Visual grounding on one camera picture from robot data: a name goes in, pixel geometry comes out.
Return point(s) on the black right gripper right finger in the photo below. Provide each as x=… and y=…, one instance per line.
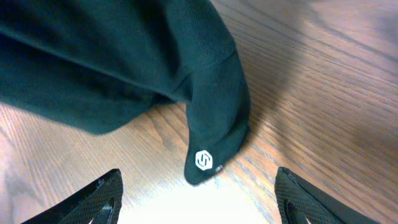
x=301, y=202

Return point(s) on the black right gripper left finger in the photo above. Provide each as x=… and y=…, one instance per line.
x=99, y=202

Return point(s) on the black polo shirt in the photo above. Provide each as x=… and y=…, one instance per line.
x=96, y=65

